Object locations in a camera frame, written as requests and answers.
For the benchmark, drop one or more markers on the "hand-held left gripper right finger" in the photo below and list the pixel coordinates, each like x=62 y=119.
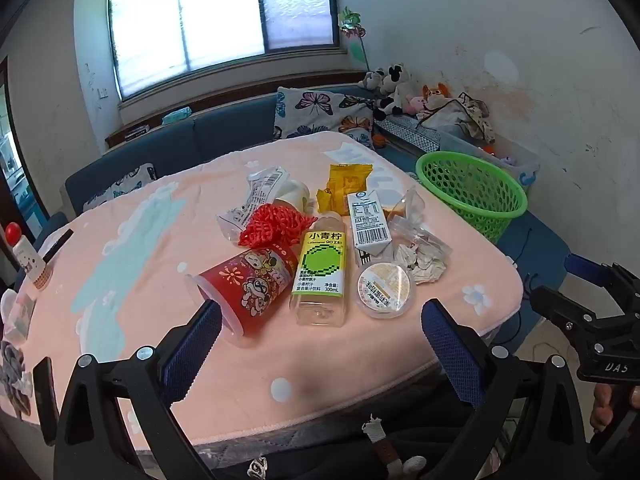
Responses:
x=450 y=355

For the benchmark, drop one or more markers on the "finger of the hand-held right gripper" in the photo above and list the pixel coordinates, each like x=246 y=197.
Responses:
x=560 y=307
x=587 y=267

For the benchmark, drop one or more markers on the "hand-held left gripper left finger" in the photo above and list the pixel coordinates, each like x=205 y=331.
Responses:
x=192 y=350

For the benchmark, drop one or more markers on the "green plastic basket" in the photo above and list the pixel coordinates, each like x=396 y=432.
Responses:
x=470 y=195

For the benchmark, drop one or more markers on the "red mesh net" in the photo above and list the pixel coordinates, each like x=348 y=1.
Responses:
x=275 y=225

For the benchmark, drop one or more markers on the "white milk carton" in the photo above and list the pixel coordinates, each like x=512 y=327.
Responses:
x=367 y=220

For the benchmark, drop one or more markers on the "yellow snack wrapper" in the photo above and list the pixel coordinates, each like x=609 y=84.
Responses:
x=350 y=185

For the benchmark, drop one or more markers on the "person's right hand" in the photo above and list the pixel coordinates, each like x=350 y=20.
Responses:
x=602 y=405

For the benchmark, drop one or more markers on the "red printed paper cup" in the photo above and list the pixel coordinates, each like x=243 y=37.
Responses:
x=250 y=285

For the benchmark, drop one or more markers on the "round pudding cup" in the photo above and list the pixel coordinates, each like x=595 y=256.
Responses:
x=386 y=287

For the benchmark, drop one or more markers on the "crumpled white paper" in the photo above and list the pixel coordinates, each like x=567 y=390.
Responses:
x=425 y=265

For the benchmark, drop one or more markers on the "pink blanket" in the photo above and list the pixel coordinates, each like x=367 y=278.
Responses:
x=150 y=240

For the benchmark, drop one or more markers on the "clear plastic bag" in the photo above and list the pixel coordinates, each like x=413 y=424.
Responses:
x=425 y=237

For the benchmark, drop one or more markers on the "clear storage box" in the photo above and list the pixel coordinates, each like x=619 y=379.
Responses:
x=500 y=155

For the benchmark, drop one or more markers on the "clear bottle green label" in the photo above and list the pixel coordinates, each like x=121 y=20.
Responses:
x=320 y=270

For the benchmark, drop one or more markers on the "black phone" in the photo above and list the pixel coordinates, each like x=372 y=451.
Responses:
x=45 y=400

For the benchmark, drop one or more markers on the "person's dark clothing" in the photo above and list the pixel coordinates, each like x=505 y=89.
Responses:
x=310 y=455

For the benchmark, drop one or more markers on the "clear printed plastic wrapper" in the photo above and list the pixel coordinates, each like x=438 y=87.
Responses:
x=250 y=200

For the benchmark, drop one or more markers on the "black stick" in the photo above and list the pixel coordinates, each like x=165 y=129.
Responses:
x=57 y=246

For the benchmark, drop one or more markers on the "tissue packet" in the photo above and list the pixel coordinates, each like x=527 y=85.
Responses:
x=17 y=317

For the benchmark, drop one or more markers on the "small butterfly print pillow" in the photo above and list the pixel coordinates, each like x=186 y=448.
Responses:
x=122 y=185

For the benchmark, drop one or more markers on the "grey cloth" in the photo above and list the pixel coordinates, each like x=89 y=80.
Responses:
x=12 y=375

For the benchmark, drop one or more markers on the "white bottle red cap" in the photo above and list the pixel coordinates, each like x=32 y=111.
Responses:
x=27 y=260

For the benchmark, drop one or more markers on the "beige garment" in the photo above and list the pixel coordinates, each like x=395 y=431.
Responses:
x=460 y=117

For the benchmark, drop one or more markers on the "black white patterned cloth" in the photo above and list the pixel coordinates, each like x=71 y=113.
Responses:
x=410 y=135

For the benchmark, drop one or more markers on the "blue sofa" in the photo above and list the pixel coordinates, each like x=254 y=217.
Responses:
x=225 y=130

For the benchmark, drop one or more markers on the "small orange ball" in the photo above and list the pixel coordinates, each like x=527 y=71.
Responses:
x=380 y=142

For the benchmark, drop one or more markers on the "orange fox plush toy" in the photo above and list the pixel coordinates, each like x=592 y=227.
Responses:
x=435 y=92

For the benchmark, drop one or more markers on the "teal cloth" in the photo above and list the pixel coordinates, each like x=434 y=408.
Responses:
x=176 y=115

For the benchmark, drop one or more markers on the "pink plush toy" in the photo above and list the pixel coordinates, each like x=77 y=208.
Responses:
x=415 y=105

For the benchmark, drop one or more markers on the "cow plush toy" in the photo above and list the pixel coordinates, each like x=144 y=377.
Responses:
x=395 y=85

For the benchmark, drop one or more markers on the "large butterfly print pillow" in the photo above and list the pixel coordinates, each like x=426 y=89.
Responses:
x=320 y=110

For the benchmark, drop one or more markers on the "grey plush toy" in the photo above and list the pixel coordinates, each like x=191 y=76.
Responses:
x=371 y=80

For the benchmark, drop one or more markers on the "pinwheel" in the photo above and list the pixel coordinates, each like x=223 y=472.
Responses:
x=352 y=30

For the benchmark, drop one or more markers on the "window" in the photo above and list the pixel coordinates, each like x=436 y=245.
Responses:
x=210 y=15

